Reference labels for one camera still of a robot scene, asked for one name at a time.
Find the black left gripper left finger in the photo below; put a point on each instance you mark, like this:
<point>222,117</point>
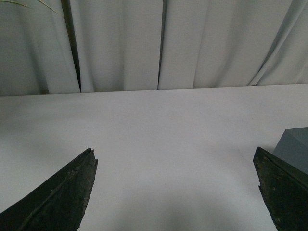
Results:
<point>59,203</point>

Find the gray base block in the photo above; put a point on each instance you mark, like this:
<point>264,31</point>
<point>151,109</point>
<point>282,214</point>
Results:
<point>292,153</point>

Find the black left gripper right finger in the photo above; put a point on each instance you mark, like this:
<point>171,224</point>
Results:
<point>284,190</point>

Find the thin plant leaf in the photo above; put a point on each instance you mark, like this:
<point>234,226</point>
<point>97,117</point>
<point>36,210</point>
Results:
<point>40,1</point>

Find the white pleated curtain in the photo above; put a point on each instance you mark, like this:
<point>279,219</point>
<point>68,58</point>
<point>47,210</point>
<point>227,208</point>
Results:
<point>123,45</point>

